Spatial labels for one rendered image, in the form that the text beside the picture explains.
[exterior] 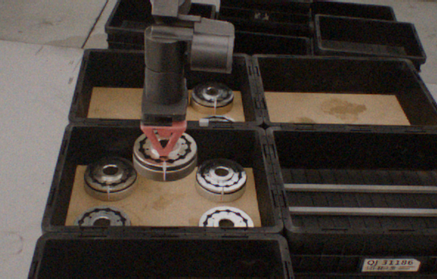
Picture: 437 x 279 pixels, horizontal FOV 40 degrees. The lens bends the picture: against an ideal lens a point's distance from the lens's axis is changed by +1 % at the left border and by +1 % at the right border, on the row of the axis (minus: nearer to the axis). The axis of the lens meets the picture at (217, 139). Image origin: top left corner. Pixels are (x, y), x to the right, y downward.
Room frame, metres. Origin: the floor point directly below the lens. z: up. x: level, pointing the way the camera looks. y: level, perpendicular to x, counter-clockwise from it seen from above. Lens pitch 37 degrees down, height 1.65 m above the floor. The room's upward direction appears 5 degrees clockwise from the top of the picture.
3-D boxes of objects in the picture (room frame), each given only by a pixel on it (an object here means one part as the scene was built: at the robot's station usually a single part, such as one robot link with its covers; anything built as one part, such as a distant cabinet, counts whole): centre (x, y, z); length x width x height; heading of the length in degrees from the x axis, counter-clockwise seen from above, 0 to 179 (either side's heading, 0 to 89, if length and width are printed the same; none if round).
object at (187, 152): (0.75, 0.08, 1.04); 0.10 x 0.10 x 0.01
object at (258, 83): (1.17, -0.28, 0.92); 0.40 x 0.30 x 0.02; 96
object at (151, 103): (0.75, 0.09, 1.17); 0.10 x 0.07 x 0.07; 5
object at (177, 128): (0.74, 0.08, 1.09); 0.07 x 0.07 x 0.09; 5
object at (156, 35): (0.75, 0.08, 1.23); 0.07 x 0.06 x 0.07; 89
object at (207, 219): (0.77, -0.03, 0.86); 0.10 x 0.10 x 0.01
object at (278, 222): (0.83, 0.09, 0.92); 0.40 x 0.30 x 0.02; 96
